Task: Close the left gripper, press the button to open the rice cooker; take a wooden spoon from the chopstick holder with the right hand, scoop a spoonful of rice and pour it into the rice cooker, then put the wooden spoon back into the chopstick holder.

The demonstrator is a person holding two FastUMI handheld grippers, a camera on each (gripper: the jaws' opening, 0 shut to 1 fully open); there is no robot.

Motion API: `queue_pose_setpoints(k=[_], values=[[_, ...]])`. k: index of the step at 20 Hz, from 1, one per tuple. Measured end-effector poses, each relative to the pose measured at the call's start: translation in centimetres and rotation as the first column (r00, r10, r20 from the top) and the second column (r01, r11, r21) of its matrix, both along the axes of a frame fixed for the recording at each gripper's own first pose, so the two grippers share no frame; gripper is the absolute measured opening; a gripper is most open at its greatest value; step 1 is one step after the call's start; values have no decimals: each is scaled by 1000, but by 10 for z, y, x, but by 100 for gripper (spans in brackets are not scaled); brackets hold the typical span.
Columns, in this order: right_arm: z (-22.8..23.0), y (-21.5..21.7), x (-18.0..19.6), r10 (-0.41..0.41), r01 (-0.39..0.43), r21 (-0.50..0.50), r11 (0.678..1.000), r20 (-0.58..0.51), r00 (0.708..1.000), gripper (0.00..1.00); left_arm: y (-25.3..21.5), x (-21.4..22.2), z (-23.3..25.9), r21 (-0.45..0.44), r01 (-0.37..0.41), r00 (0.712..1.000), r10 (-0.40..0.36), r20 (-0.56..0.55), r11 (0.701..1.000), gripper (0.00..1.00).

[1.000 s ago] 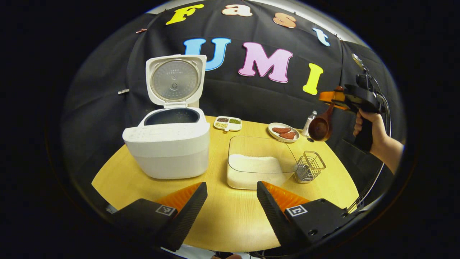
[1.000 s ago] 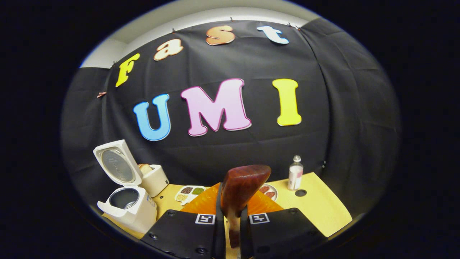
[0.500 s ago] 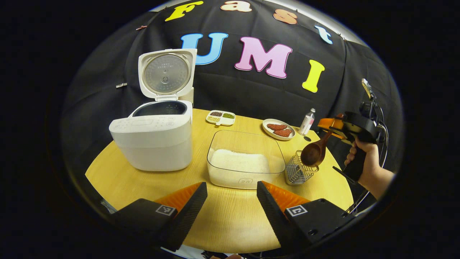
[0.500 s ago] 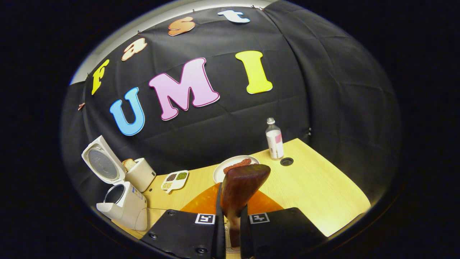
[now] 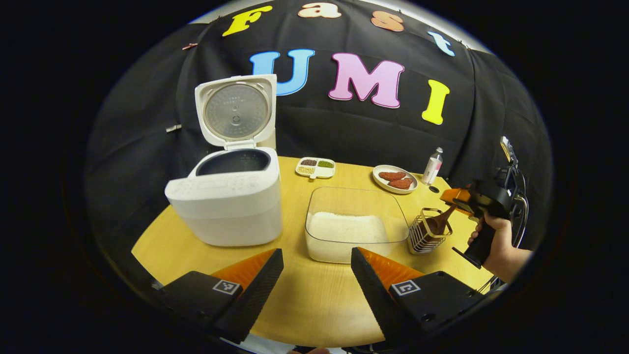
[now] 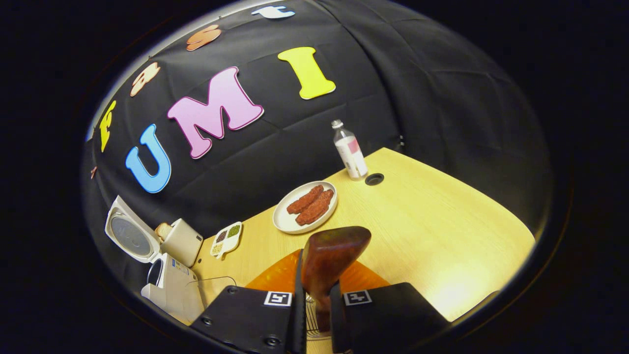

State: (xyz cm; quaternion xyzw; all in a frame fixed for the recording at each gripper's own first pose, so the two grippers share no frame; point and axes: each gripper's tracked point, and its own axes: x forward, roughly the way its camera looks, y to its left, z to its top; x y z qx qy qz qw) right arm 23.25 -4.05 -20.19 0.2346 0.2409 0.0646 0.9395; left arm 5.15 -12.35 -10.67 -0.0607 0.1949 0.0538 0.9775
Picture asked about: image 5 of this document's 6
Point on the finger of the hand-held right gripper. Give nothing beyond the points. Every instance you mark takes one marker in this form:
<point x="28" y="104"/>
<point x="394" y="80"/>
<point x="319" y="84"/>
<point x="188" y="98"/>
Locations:
<point x="454" y="195"/>

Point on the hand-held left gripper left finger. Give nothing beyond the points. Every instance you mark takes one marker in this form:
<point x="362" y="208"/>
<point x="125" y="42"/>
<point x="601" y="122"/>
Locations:
<point x="255" y="300"/>

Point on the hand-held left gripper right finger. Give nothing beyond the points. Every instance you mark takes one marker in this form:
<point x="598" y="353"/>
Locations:
<point x="376" y="300"/>

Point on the brown wooden spoon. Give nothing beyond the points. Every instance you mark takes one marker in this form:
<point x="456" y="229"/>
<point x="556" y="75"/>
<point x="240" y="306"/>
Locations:
<point x="440" y="221"/>

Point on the white rice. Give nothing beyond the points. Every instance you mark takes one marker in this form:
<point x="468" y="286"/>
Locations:
<point x="346" y="228"/>

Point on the white rice cooker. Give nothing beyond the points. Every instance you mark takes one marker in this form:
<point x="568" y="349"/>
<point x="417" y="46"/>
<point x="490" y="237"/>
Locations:
<point x="226" y="206"/>

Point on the brown meat piece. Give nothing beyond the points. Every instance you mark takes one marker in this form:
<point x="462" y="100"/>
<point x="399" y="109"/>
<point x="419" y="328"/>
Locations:
<point x="392" y="175"/>
<point x="401" y="184"/>

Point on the white round plate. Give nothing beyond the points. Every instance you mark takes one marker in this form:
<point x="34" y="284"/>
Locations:
<point x="381" y="184"/>

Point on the clear plastic container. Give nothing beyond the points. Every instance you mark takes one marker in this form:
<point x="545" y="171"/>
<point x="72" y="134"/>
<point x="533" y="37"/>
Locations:
<point x="354" y="199"/>

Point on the white divided bean dish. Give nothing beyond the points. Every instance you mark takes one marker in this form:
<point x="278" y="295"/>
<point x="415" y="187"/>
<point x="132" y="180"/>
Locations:
<point x="314" y="172"/>

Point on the silver cloth clip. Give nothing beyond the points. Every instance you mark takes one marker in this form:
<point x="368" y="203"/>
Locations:
<point x="173" y="128"/>

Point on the black backdrop cloth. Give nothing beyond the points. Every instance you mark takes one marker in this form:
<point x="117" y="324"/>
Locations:
<point x="137" y="147"/>

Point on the red cloth clip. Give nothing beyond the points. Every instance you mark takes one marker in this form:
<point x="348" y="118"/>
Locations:
<point x="189" y="46"/>

